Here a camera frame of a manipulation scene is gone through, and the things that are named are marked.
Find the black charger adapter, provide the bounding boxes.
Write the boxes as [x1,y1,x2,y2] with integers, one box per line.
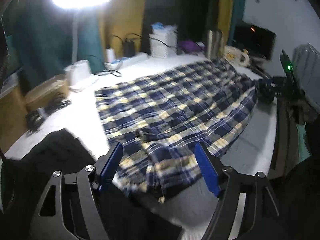
[123,39,137,57]

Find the beige plastic container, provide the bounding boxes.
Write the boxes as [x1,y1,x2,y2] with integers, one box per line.
[25,74,69,110]

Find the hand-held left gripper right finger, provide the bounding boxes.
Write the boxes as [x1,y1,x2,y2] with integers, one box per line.
[194,142,280,240]

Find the white cartoon mug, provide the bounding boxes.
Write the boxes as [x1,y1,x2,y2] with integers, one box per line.
[224,45,250,67]

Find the white charger plug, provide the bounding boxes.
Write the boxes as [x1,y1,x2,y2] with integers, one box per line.
[105,48,116,63]

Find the black monitor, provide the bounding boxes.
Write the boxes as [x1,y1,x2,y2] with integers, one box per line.
[234,25,277,59]

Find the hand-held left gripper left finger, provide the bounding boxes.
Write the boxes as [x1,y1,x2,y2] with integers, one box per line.
[29,141,124,240]

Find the blue yellow plaid pants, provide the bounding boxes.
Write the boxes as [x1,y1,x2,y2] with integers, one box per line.
[94,59,258,203]

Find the stainless steel tumbler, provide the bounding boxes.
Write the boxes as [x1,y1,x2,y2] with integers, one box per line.
[206,29,223,58]

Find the white woven basket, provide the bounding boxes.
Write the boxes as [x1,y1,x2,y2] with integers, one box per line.
[149,31,178,57]

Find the yellow curtain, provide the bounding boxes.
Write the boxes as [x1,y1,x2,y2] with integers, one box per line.
[99,0,148,58]
[217,0,234,45]

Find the white desk lamp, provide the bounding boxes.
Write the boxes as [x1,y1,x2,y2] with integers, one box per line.
[50,0,114,92]

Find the black clothing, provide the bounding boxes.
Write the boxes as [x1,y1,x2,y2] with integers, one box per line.
[0,129,180,240]

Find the white textured table cloth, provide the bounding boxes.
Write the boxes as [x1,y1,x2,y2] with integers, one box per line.
[5,52,278,240]

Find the teal curtain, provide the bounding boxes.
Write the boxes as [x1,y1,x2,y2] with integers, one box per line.
[229,0,247,40]
[15,0,105,80]

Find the black coiled cable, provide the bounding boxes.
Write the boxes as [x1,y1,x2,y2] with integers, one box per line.
[25,94,72,133]

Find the blue tissue pack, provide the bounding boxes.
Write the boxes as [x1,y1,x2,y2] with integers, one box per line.
[151,23,178,34]

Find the black lamp power cable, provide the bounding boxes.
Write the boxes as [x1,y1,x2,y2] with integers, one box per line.
[96,68,123,77]

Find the purple cloth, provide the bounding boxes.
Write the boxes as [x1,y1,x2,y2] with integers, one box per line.
[179,40,205,53]

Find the white power strip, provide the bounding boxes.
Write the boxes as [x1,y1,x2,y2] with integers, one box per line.
[104,52,149,69]

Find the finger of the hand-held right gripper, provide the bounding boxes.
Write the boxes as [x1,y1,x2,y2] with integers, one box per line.
[257,78,275,102]

